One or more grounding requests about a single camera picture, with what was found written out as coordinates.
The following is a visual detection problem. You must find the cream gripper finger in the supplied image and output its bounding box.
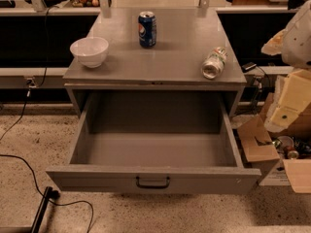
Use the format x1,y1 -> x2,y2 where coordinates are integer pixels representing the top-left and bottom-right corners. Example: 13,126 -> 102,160
264,69 -> 311,133
261,30 -> 285,56

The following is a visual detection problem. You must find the blue pepsi can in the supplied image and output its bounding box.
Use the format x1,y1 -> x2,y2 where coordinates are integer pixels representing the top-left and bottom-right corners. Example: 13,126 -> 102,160
138,11 -> 156,48

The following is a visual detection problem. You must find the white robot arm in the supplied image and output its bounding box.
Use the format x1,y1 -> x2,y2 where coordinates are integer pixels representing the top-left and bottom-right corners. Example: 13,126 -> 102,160
261,0 -> 311,133

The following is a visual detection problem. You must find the silver green can lying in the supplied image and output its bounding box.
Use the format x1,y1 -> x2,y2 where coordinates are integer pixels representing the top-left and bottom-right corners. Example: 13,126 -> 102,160
201,47 -> 227,80

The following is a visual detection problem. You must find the open grey top drawer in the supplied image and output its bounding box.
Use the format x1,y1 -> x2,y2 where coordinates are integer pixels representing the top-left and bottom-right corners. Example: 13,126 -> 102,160
47,90 -> 260,194

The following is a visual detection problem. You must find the small black device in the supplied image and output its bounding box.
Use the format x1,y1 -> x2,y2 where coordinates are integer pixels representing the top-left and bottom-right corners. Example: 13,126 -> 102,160
241,62 -> 257,72

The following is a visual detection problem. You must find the cardboard box with trash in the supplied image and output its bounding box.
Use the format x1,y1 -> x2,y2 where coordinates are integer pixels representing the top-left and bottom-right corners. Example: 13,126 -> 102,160
237,93 -> 311,193

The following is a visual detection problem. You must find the grey cabinet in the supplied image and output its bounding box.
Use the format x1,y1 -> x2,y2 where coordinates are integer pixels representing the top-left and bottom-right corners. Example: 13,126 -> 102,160
63,8 -> 246,115

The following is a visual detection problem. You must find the white bowl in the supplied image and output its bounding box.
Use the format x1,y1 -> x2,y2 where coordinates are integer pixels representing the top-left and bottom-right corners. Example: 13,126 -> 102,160
70,37 -> 109,68

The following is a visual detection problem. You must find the black floor bar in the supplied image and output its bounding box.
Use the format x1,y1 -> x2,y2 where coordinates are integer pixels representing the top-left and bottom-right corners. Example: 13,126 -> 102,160
0,185 -> 61,233

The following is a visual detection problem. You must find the black drawer handle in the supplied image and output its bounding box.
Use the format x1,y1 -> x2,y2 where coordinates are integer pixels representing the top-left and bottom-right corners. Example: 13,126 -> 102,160
136,177 -> 170,189

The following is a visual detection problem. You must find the black hanging cable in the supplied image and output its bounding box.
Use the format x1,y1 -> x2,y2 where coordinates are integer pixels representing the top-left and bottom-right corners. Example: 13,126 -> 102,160
0,6 -> 52,142

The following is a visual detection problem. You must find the black floor cable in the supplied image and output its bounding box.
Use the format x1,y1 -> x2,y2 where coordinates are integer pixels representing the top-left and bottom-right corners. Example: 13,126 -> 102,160
0,153 -> 95,233

